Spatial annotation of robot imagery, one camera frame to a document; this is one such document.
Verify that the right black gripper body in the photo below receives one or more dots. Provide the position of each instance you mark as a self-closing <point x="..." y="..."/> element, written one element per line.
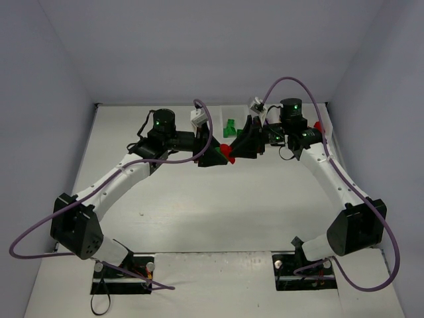
<point x="258" y="138"/>

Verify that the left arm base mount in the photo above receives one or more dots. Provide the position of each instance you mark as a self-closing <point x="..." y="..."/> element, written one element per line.
<point x="110" y="281"/>

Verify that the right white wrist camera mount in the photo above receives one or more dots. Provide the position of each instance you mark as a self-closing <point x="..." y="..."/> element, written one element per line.
<point x="257" y="106"/>

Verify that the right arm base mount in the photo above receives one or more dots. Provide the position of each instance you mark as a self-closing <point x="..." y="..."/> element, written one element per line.
<point x="293" y="272"/>

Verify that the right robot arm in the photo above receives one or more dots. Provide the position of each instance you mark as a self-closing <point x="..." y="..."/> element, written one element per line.
<point x="357" y="222"/>

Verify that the red lego brick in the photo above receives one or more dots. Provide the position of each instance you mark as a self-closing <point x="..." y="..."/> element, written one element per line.
<point x="318" y="126"/>

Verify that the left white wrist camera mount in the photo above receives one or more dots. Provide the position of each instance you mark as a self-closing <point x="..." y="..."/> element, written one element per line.
<point x="198" y="117"/>

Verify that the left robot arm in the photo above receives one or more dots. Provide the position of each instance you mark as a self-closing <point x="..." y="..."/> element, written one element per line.
<point x="76" y="221"/>

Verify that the red green lego stack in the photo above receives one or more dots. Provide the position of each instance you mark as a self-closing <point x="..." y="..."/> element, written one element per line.
<point x="225" y="150"/>

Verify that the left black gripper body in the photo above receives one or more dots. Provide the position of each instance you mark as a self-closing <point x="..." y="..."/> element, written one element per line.
<point x="202" y="144"/>

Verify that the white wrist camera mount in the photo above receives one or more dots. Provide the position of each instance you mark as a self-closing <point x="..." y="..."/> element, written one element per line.
<point x="257" y="106"/>
<point x="198" y="117"/>

